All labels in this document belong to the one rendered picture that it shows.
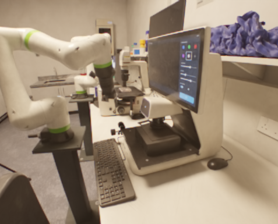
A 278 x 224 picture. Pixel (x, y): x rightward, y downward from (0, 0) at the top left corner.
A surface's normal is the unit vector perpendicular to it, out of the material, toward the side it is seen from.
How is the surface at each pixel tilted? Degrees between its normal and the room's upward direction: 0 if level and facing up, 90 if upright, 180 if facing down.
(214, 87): 90
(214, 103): 90
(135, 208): 0
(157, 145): 90
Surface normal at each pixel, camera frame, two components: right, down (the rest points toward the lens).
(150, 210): 0.00, -0.93
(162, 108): 0.39, 0.19
